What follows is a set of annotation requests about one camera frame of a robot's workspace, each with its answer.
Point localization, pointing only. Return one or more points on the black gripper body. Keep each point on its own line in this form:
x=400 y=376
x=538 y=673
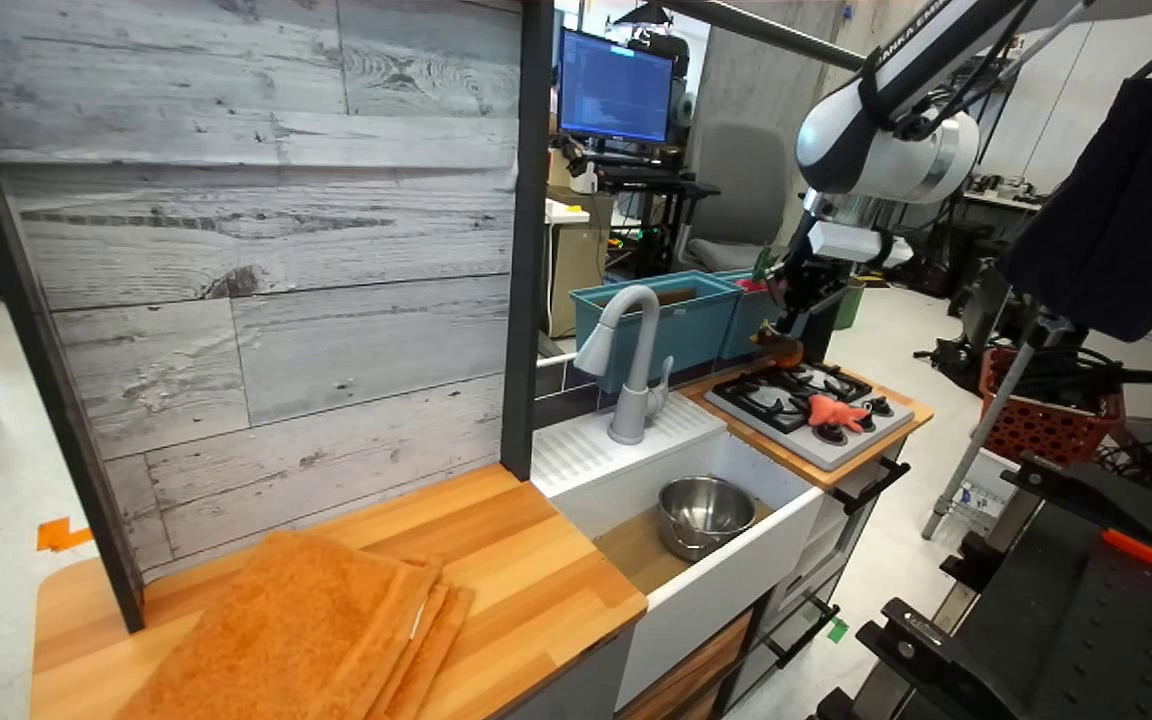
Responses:
x=812 y=290

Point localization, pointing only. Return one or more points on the orange plush toy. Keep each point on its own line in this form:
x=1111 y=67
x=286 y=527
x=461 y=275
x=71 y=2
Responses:
x=781 y=350

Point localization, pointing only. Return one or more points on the pink octopus plush toy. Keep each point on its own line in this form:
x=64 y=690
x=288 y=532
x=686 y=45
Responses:
x=839 y=413

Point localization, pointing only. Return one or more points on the orange towel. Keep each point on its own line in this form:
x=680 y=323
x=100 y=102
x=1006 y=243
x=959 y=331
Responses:
x=308 y=628

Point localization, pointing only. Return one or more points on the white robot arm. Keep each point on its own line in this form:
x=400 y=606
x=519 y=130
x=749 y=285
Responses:
x=892 y=132

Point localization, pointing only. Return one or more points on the grey toy stove top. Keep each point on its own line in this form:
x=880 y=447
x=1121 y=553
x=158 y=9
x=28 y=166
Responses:
x=779 y=404

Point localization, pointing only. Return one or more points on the steel cooking pot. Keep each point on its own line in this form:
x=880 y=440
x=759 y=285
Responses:
x=702 y=515

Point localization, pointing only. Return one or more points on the grey office chair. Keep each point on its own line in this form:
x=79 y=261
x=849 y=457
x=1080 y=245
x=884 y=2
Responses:
x=740 y=192

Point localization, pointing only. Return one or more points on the grey toy faucet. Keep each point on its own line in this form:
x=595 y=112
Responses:
x=639 y=395

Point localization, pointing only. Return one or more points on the red mesh basket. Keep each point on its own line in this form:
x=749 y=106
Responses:
x=1050 y=429

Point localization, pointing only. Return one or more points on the white sink unit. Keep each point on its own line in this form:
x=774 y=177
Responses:
x=608 y=495

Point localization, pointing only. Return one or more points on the computer monitor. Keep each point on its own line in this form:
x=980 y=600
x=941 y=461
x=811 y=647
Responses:
x=614 y=88

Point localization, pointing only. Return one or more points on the black hanging jacket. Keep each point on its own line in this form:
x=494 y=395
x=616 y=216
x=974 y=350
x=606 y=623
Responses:
x=1088 y=251

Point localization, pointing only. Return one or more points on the grey wood backdrop panel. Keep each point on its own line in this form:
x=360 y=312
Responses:
x=274 y=245

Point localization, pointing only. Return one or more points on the black cabinet handle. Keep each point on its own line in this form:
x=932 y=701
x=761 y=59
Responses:
x=869 y=482
x=793 y=632

